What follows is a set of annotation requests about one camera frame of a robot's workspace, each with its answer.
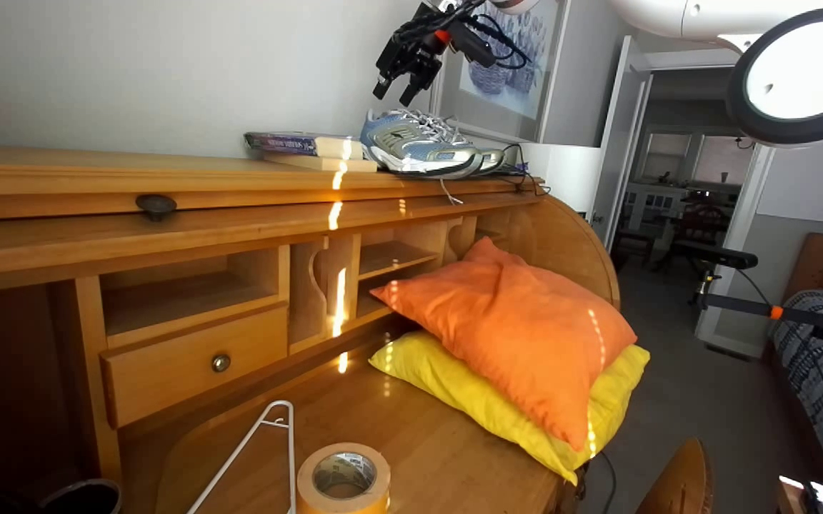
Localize wooden chair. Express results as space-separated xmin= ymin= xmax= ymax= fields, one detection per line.
xmin=638 ymin=437 xmax=715 ymax=514

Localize white door frame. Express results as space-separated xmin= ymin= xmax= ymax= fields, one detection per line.
xmin=638 ymin=41 xmax=776 ymax=360

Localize white wire hanger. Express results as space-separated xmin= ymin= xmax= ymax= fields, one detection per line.
xmin=185 ymin=396 xmax=297 ymax=514

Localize whiteboard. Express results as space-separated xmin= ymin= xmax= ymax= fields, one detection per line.
xmin=759 ymin=132 xmax=823 ymax=232

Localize orange pillow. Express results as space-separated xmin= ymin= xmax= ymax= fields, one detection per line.
xmin=367 ymin=238 xmax=639 ymax=455

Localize dark cluttered workbench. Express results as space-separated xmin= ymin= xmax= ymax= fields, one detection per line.
xmin=623 ymin=179 xmax=748 ymax=272

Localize black roll-top handle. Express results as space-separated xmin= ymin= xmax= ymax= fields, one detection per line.
xmin=133 ymin=190 xmax=180 ymax=222

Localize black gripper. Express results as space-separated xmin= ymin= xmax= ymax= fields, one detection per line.
xmin=372 ymin=16 xmax=445 ymax=108

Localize tan tape roll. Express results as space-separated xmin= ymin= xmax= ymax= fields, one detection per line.
xmin=293 ymin=439 xmax=393 ymax=514

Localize wooden roll-top desk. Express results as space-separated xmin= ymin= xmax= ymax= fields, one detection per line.
xmin=0 ymin=142 xmax=623 ymax=514

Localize framed blue flower picture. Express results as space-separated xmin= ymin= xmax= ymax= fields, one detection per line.
xmin=433 ymin=0 xmax=576 ymax=145

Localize black camera boom orange joints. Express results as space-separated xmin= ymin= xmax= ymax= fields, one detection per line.
xmin=670 ymin=238 xmax=823 ymax=360

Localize black round container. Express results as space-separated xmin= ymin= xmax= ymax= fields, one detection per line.
xmin=35 ymin=476 xmax=125 ymax=514

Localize blue white running shoe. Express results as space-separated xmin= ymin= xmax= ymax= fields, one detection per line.
xmin=465 ymin=140 xmax=529 ymax=182
xmin=360 ymin=106 xmax=482 ymax=179

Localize yellow pillow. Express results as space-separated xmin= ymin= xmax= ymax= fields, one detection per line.
xmin=366 ymin=329 xmax=650 ymax=487

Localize wooden desk drawer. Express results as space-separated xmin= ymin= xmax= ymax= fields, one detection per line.
xmin=97 ymin=303 xmax=292 ymax=429

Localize white orange device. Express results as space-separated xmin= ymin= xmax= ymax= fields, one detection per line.
xmin=776 ymin=470 xmax=823 ymax=514

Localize pale thin book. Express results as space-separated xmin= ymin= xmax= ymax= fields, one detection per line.
xmin=265 ymin=149 xmax=383 ymax=178

